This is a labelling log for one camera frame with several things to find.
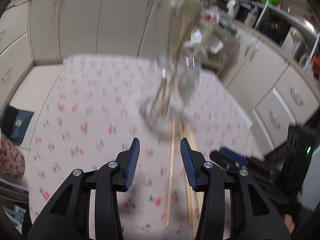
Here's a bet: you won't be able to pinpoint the beige kitchen base cabinets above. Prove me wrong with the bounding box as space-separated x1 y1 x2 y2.
1 0 319 152

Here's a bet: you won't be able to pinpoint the clear glass jar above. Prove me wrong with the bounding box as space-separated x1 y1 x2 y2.
138 0 241 140

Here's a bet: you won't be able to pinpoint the single wooden chopstick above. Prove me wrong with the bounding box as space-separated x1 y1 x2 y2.
165 120 176 228

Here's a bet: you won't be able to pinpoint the wooden chopstick in jar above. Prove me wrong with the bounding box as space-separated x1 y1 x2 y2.
150 12 193 116
158 13 201 117

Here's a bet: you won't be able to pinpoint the cherry print tablecloth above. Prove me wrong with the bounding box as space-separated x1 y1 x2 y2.
24 53 253 240

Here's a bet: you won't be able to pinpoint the blue dustpan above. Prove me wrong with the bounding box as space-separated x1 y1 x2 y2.
1 104 34 145

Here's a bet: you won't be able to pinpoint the white electric kettle pot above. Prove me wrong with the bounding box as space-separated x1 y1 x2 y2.
281 27 306 61

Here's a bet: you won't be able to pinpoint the white thermos jug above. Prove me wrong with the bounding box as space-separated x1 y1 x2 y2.
226 0 240 19

